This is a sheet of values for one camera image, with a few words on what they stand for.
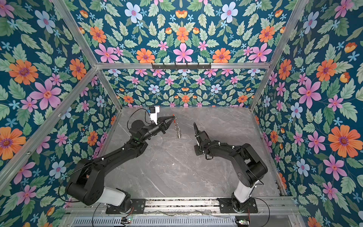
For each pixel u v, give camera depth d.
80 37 0.78
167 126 0.72
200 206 0.75
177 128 0.75
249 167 0.49
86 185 0.43
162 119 0.71
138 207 0.73
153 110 0.67
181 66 0.93
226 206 0.73
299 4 0.68
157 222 0.77
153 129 0.69
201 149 0.72
